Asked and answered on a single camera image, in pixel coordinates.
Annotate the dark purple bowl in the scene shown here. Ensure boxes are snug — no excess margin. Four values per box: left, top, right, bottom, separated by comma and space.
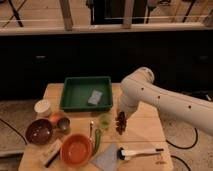
25, 119, 53, 145

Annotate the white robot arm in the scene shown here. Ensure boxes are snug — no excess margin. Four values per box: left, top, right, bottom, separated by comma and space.
118, 67, 213, 136

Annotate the wooden block eraser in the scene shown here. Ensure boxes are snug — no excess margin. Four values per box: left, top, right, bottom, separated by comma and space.
39, 139, 62, 167

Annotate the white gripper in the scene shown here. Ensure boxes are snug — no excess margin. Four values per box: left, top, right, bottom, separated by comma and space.
117, 94, 139, 118

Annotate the white black handled brush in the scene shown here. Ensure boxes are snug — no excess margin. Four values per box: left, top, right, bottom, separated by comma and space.
117, 147, 164, 161

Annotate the white cup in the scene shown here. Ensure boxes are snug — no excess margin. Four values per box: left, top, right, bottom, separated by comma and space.
34, 99, 51, 117

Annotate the small metal cup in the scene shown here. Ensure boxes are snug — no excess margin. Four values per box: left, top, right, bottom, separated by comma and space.
57, 117, 70, 132

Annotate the grey blue cloth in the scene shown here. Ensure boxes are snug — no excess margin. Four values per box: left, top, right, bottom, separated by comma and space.
91, 143, 118, 171

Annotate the orange carrot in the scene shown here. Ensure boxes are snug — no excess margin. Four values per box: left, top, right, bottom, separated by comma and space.
49, 112, 62, 127

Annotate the dark red grape bunch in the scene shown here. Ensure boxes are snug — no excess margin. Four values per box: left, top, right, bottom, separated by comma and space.
116, 112, 127, 134

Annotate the orange red bowl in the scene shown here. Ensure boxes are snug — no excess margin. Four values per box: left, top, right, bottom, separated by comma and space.
60, 134, 93, 168

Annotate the black cable at left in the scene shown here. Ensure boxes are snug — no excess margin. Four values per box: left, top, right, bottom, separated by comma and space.
0, 118, 28, 146

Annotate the light green cup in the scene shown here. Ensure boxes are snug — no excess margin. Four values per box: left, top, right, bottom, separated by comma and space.
99, 113, 111, 130

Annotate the grey sponge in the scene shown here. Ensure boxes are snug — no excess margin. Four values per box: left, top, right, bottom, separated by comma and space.
88, 90, 103, 105

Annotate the green handled spoon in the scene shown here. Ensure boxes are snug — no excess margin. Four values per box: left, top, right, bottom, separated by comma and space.
89, 121, 101, 156

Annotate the black power cable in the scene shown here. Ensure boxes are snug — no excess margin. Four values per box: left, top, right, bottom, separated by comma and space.
165, 127, 200, 171

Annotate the green plastic tray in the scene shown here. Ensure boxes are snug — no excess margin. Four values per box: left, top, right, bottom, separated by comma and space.
60, 76, 113, 112

